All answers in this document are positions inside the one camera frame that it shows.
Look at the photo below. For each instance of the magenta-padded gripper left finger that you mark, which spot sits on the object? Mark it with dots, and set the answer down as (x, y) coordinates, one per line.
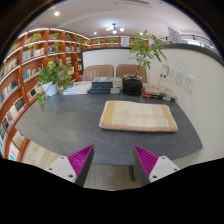
(63, 166)

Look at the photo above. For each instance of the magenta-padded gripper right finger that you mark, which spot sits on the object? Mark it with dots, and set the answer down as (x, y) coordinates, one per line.
(161, 167)

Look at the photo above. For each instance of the beige and yellow striped towel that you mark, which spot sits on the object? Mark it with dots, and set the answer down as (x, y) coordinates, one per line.
(136, 116)

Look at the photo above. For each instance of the red-spined book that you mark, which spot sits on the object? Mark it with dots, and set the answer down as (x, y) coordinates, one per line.
(155, 96)

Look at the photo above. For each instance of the white thick book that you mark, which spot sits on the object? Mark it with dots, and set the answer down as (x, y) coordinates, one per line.
(75, 92)

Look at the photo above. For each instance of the ivy plant in white pot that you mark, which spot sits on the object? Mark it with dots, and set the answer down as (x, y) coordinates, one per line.
(50, 88)

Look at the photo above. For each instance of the white picture book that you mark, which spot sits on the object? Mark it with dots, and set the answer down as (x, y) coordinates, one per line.
(80, 86)

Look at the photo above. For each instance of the thick blue-spined book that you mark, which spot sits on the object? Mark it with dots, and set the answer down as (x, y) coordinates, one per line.
(106, 82)
(105, 90)

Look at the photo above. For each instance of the tall plant in black pot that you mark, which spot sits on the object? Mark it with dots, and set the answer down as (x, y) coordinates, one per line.
(132, 85)

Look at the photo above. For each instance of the small white card sign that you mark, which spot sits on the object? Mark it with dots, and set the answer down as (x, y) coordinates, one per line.
(163, 75)

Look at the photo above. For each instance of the tan upholstered chair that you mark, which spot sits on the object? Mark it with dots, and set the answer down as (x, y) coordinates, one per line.
(98, 72)
(128, 70)

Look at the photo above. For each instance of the orange bookshelf unit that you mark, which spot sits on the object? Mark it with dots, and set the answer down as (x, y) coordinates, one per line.
(30, 71)

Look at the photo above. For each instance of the white framed shelf sign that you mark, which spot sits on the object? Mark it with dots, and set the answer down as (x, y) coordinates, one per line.
(125, 41)

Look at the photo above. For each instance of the ceiling chandelier lamp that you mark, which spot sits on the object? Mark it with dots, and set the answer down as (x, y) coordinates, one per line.
(114, 29)

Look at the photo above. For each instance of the recessed ceiling lights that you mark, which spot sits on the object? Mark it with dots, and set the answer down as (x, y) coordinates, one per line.
(56, 13)

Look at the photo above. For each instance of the ceiling air vent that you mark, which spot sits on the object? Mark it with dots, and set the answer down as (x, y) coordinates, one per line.
(135, 2)

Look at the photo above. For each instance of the white wall socket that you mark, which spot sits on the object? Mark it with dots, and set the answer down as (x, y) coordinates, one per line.
(189, 84)
(179, 77)

